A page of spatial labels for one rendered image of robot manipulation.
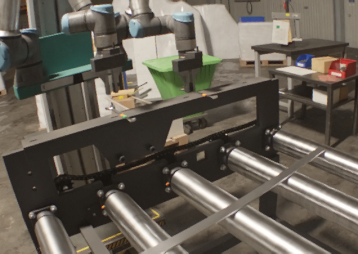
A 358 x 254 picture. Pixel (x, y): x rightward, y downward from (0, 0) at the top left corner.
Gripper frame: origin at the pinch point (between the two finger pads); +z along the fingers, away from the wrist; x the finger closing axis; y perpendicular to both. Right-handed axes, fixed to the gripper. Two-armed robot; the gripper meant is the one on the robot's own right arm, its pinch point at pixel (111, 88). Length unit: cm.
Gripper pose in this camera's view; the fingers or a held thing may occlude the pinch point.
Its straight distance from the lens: 133.0
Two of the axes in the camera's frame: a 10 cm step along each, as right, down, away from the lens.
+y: -5.5, -2.5, 8.0
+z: 0.8, 9.3, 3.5
